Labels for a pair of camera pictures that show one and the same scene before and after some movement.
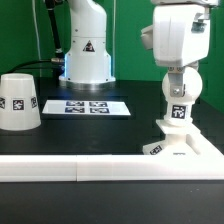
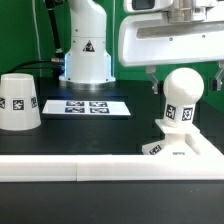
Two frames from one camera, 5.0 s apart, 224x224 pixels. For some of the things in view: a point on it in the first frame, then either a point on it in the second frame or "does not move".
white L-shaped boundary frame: x=207 y=163 does not move
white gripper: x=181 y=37 → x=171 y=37
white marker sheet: x=86 y=107 does not move
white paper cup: x=19 y=107 does not move
